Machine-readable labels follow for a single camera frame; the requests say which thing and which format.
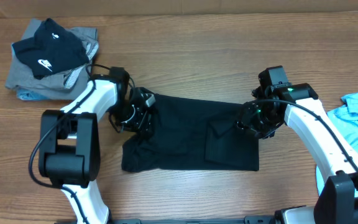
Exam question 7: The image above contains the black t-shirt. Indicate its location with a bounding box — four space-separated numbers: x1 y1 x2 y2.
121 94 259 172

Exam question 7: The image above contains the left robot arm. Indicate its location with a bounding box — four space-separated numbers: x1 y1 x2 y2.
30 65 156 223

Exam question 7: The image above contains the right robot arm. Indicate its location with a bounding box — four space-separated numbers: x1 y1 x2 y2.
235 66 358 224

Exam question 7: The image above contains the folded grey garment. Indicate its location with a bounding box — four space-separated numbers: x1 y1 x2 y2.
5 19 99 100

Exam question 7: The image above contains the folded black Nike shirt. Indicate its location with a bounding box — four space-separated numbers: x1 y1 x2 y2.
12 18 89 80

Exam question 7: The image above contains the folded light blue garment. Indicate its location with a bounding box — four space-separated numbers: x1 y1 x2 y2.
16 88 48 101

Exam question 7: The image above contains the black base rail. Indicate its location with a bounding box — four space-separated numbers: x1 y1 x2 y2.
107 215 281 224

